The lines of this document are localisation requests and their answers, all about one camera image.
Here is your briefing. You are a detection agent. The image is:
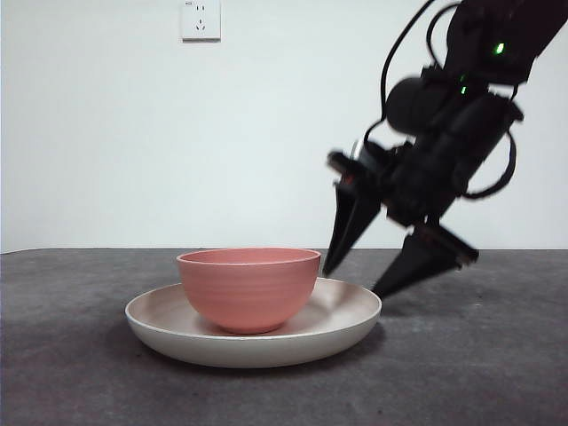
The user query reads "pink ribbed bowl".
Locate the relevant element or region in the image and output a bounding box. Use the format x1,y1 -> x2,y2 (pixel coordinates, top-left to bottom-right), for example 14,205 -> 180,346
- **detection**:
176,248 -> 321,335

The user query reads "white round plate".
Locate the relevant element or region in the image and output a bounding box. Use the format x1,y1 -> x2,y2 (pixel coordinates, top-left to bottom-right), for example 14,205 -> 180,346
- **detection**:
124,278 -> 383,369

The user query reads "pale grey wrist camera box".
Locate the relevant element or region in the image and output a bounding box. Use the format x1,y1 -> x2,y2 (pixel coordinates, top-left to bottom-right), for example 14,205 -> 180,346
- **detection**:
349,138 -> 387,172

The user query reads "looped black arm cable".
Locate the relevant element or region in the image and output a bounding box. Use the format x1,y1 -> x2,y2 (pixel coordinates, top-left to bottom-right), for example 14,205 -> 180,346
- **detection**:
461,128 -> 518,199

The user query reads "long black arm cable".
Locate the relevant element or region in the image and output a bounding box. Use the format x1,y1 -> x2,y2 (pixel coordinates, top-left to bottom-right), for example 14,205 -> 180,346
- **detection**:
363,0 -> 434,144

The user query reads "white wall socket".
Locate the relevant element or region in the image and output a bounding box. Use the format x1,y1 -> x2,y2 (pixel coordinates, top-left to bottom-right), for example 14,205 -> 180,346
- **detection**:
180,0 -> 222,43

